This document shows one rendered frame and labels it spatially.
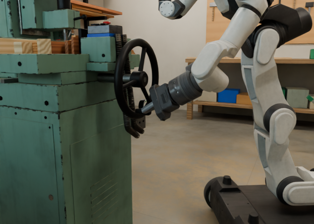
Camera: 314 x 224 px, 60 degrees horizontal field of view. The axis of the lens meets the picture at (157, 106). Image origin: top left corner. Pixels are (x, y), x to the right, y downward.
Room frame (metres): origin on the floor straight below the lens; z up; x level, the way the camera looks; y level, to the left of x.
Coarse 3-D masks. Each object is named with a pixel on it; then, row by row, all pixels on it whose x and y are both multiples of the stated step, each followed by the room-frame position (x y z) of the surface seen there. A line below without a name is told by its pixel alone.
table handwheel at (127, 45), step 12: (132, 48) 0.92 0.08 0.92; (144, 48) 1.01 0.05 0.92; (120, 60) 0.87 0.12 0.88; (156, 60) 1.08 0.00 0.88; (120, 72) 0.86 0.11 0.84; (132, 72) 0.98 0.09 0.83; (144, 72) 0.97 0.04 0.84; (156, 72) 1.09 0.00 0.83; (120, 84) 0.85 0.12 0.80; (132, 84) 0.93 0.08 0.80; (144, 84) 0.97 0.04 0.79; (120, 96) 0.86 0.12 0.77; (144, 96) 1.03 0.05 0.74; (120, 108) 0.89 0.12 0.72
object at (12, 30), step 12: (0, 0) 1.13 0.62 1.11; (12, 0) 1.13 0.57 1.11; (0, 12) 1.14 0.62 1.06; (12, 12) 1.13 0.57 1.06; (0, 24) 1.14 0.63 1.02; (12, 24) 1.12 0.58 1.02; (0, 36) 1.14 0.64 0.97; (12, 36) 1.12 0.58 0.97; (24, 36) 1.17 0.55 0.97; (36, 36) 1.22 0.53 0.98; (48, 36) 1.28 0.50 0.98
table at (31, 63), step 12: (0, 60) 0.88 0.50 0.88; (12, 60) 0.85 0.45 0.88; (24, 60) 0.83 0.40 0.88; (36, 60) 0.81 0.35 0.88; (48, 60) 0.84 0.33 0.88; (60, 60) 0.88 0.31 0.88; (72, 60) 0.93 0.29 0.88; (84, 60) 0.99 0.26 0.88; (132, 60) 1.28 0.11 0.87; (0, 72) 0.88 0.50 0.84; (12, 72) 0.86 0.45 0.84; (24, 72) 0.83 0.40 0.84; (36, 72) 0.81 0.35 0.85; (48, 72) 0.84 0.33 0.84; (60, 72) 0.88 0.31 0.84
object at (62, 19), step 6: (42, 12) 1.14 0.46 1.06; (48, 12) 1.13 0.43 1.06; (54, 12) 1.11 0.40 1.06; (60, 12) 1.10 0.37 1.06; (66, 12) 1.08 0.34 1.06; (72, 12) 1.11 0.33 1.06; (78, 12) 1.14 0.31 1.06; (48, 18) 1.13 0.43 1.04; (54, 18) 1.11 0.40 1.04; (60, 18) 1.10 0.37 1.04; (66, 18) 1.08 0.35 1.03; (72, 18) 1.10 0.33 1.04; (48, 24) 1.13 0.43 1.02; (54, 24) 1.11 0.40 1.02; (60, 24) 1.10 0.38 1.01; (66, 24) 1.08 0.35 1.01; (72, 24) 1.10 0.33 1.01; (78, 24) 1.13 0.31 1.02; (66, 30) 1.13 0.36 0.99
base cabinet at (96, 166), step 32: (0, 128) 1.00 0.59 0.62; (32, 128) 0.92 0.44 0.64; (64, 128) 0.88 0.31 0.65; (96, 128) 1.03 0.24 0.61; (0, 160) 1.01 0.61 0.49; (32, 160) 0.93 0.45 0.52; (64, 160) 0.88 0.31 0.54; (96, 160) 1.02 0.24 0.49; (128, 160) 1.23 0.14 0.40; (0, 192) 1.02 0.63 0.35; (32, 192) 0.93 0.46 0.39; (64, 192) 0.87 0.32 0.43; (96, 192) 1.01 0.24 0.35; (128, 192) 1.23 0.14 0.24
